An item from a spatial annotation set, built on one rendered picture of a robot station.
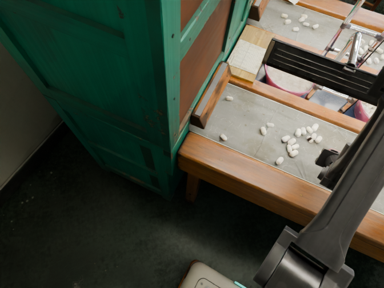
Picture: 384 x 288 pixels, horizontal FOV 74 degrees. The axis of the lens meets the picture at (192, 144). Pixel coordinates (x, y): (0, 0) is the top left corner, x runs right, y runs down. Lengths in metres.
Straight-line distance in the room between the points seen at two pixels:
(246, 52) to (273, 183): 0.63
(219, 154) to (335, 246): 0.64
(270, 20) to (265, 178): 0.89
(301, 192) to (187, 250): 0.87
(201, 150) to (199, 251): 0.83
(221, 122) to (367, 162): 0.73
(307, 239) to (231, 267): 1.29
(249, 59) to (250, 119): 0.30
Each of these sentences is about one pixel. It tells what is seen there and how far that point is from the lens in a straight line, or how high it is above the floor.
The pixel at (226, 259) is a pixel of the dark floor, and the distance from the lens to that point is 1.68.
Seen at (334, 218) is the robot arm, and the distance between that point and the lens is 0.41.
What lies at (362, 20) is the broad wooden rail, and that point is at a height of 0.76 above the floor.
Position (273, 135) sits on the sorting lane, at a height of 0.74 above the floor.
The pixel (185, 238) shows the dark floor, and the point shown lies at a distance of 1.66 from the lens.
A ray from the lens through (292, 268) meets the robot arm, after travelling 0.42.
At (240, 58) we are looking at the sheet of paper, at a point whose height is 0.78.
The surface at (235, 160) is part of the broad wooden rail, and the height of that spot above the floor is 0.76.
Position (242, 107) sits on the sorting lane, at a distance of 1.13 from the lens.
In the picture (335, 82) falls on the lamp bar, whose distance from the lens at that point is 0.89.
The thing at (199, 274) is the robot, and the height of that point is 0.28.
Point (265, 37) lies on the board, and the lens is 1.39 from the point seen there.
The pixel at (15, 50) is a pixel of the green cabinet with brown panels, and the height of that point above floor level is 1.08.
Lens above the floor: 1.65
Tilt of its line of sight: 65 degrees down
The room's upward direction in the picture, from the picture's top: 6 degrees clockwise
